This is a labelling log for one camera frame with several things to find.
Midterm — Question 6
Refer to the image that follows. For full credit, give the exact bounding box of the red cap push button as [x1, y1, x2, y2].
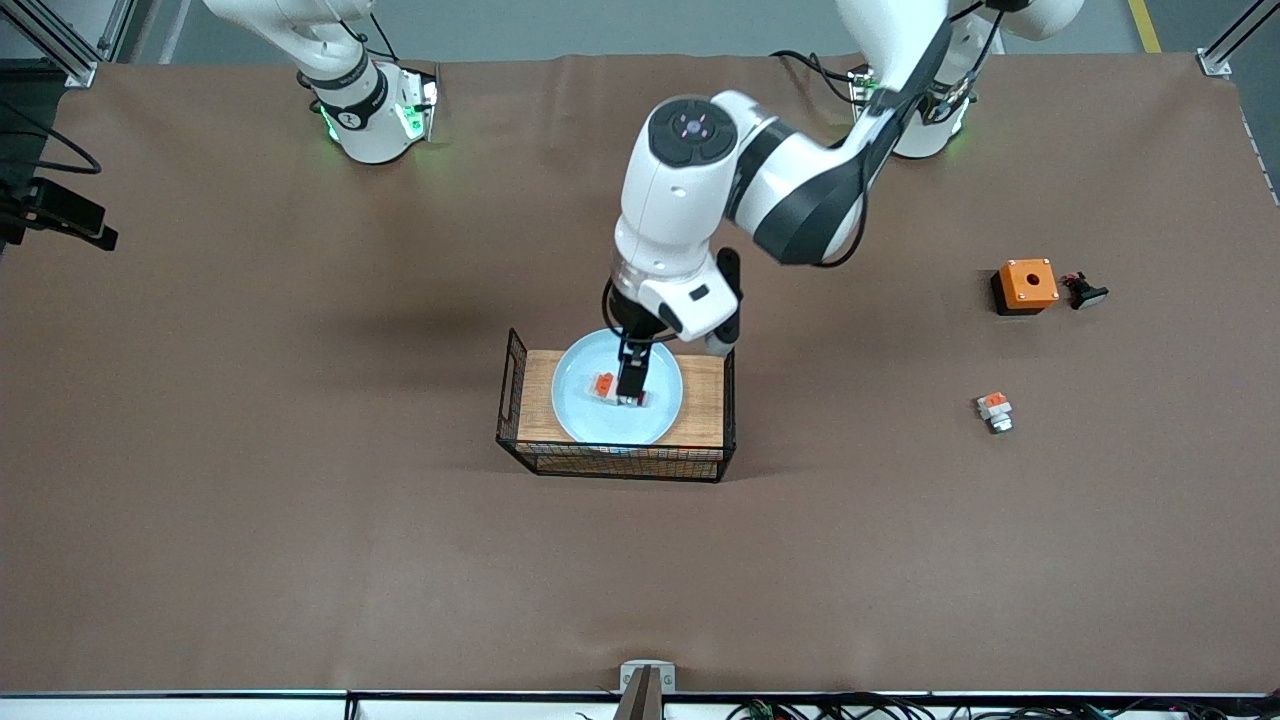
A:
[584, 371, 653, 410]

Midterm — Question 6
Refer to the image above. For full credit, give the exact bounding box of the light blue round plate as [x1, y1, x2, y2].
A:
[551, 328, 686, 447]

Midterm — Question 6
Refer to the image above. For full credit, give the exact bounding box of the black push button head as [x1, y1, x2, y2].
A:
[1062, 271, 1110, 311]

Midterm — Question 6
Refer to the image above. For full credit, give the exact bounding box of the wooden basket lid board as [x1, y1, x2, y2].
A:
[517, 350, 726, 448]

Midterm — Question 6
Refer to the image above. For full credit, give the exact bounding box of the brown table cover mat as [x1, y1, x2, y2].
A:
[0, 50, 1280, 696]

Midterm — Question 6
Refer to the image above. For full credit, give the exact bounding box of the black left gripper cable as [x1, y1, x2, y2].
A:
[600, 0, 1006, 336]

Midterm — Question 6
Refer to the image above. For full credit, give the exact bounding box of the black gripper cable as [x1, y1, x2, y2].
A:
[0, 98, 103, 179]
[600, 0, 1006, 336]

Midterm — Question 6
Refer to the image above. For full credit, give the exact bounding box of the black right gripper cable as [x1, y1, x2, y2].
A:
[0, 98, 103, 179]

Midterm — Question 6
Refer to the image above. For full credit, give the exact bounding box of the black wire mesh basket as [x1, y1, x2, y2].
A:
[496, 328, 738, 484]

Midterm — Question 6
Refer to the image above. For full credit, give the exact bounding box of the aluminium frame profile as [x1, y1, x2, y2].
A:
[95, 0, 141, 63]
[0, 0, 101, 89]
[1195, 0, 1280, 79]

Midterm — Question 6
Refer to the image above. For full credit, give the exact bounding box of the black arm base cable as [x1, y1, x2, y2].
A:
[770, 48, 863, 106]

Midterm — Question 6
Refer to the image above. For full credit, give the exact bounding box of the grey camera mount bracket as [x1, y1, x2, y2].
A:
[612, 660, 677, 720]

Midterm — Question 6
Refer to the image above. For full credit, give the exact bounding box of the orange button enclosure box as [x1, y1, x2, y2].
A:
[991, 259, 1060, 317]

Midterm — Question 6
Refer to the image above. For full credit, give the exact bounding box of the black cable bundle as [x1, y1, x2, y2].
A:
[725, 693, 1280, 720]

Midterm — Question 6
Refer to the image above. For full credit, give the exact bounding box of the white table edge rail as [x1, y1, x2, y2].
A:
[0, 690, 1280, 720]

